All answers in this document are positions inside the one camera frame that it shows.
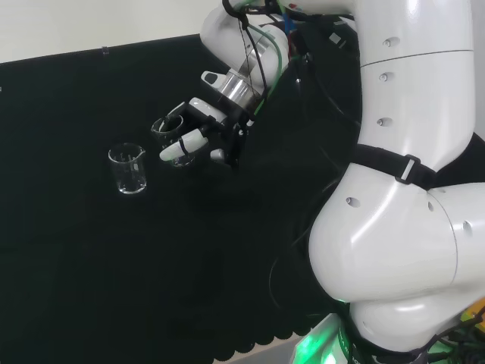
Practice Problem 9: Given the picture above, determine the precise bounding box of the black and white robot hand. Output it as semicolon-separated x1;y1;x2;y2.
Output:
158;96;255;171

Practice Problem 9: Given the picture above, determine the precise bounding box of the small clear glass beaker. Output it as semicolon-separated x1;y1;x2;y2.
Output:
150;115;196;168

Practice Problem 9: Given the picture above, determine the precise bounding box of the clear glass beaker with spout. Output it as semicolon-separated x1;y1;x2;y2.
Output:
108;143;149;196

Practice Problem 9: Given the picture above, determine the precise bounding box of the black bench cloth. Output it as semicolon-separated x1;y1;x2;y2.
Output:
0;14;485;362

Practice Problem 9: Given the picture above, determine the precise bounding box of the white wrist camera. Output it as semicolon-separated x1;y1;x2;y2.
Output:
200;70;229;93

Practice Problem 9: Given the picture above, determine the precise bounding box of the green cable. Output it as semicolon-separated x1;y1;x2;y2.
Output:
248;22;301;123

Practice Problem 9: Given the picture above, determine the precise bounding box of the black cable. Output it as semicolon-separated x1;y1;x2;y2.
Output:
302;52;363;128

